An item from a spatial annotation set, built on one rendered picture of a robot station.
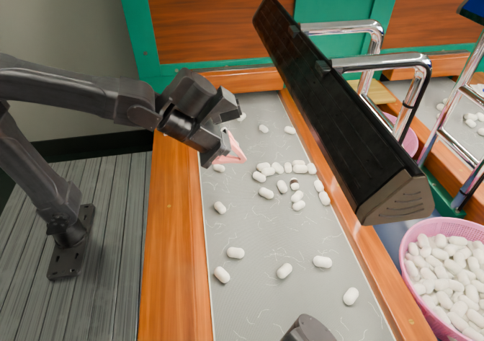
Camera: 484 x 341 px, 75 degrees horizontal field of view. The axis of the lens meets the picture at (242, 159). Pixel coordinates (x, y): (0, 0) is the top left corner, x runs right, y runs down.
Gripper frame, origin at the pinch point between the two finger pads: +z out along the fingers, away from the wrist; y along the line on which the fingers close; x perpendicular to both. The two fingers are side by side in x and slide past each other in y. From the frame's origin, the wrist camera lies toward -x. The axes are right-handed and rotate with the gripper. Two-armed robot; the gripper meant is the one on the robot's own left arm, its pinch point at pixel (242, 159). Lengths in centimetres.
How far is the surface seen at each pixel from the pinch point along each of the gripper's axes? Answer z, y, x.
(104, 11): -36, 119, 33
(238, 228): 5.6, -10.1, 10.1
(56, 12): -52, 118, 46
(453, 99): 33, 4, -39
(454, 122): 61, 19, -38
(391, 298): 22.0, -30.7, -7.4
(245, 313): 4.4, -27.9, 11.2
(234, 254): 3.0, -17.1, 10.1
